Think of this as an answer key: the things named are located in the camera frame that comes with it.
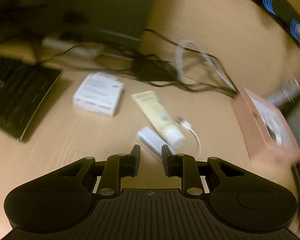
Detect black cable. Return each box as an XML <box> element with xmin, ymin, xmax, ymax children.
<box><xmin>144</xmin><ymin>29</ymin><xmax>240</xmax><ymax>98</ymax></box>
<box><xmin>37</xmin><ymin>44</ymin><xmax>135</xmax><ymax>64</ymax></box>

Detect black keyboard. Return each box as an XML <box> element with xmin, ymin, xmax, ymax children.
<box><xmin>0</xmin><ymin>54</ymin><xmax>63</xmax><ymax>143</ymax></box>

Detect black monitor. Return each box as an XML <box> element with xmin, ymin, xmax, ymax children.
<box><xmin>0</xmin><ymin>0</ymin><xmax>163</xmax><ymax>45</ymax></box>

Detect white power strip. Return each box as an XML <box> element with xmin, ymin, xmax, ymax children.
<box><xmin>41</xmin><ymin>36</ymin><xmax>104</xmax><ymax>59</ymax></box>

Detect white round jar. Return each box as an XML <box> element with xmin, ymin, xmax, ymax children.
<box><xmin>265</xmin><ymin>120</ymin><xmax>283</xmax><ymax>145</ymax></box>

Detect cream squeeze tube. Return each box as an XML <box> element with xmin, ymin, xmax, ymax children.
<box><xmin>131</xmin><ymin>91</ymin><xmax>185</xmax><ymax>147</ymax></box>

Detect pink cardboard box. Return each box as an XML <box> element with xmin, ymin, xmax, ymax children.
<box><xmin>230</xmin><ymin>87</ymin><xmax>300</xmax><ymax>164</ymax></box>

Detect black power adapter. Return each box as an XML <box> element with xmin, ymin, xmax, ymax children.
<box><xmin>134</xmin><ymin>55</ymin><xmax>175</xmax><ymax>80</ymax></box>

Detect white cable silver connector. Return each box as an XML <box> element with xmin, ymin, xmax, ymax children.
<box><xmin>175</xmin><ymin>116</ymin><xmax>202</xmax><ymax>158</ymax></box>

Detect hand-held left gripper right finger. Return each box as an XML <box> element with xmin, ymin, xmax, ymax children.
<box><xmin>162</xmin><ymin>145</ymin><xmax>245</xmax><ymax>196</ymax></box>

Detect white looped cable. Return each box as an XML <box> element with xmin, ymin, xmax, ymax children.
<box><xmin>174</xmin><ymin>40</ymin><xmax>222</xmax><ymax>80</ymax></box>

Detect white printed carton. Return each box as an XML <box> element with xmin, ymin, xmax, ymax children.
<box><xmin>72</xmin><ymin>72</ymin><xmax>125</xmax><ymax>117</ymax></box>

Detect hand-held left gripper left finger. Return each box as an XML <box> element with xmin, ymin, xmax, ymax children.
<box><xmin>55</xmin><ymin>144</ymin><xmax>142</xmax><ymax>196</ymax></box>

